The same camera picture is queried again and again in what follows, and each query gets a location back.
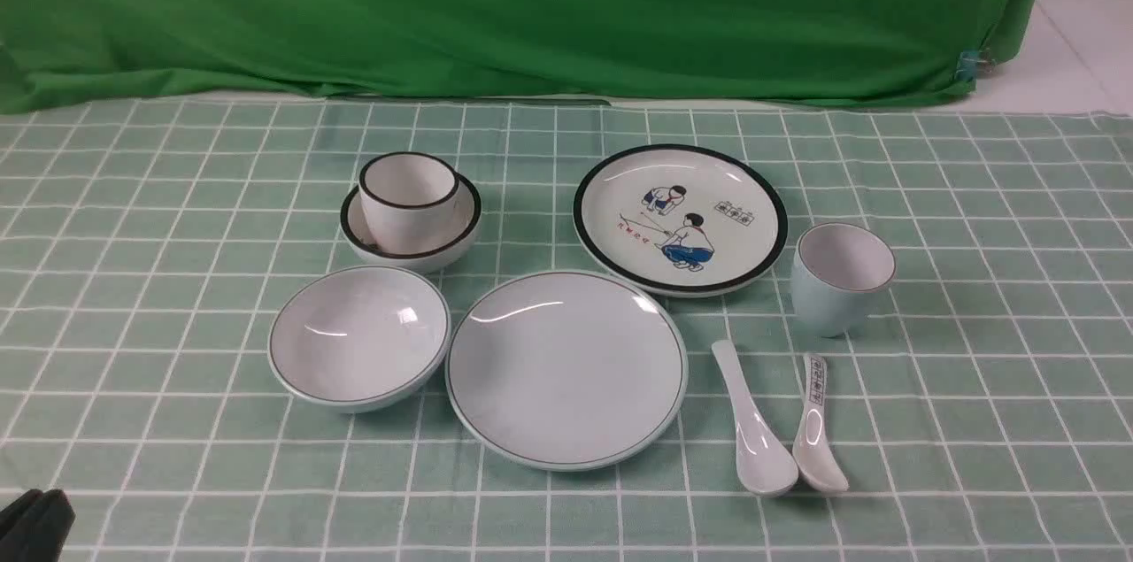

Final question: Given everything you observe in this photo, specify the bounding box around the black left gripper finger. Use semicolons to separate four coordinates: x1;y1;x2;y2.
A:
1;489;74;561

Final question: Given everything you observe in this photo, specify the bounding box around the pale blue bowl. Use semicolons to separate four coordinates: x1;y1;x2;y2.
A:
269;266;452;414

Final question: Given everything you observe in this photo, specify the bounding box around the plain white ceramic spoon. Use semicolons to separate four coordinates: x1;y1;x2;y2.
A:
712;340;798;497

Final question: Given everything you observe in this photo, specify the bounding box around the pale blue cup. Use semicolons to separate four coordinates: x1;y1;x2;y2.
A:
790;222;896;339

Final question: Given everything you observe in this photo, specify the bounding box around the white cup black rim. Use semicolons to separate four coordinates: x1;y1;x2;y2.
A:
358;151;459;255

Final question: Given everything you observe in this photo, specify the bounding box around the green backdrop cloth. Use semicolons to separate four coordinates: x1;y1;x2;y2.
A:
3;0;1036;113

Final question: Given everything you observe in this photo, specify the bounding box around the white bowl black rim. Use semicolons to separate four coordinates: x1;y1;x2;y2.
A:
339;173;484;274

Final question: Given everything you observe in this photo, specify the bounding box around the pale blue flat plate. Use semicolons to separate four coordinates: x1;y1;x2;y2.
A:
444;269;690;472

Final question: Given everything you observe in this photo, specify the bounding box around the cartoon plate black rim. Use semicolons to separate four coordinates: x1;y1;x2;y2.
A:
572;143;787;297

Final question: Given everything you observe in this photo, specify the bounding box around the blue binder clip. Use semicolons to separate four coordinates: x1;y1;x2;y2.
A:
954;49;998;83

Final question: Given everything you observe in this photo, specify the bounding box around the white spoon printed handle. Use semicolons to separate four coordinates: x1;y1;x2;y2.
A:
790;354;850;495

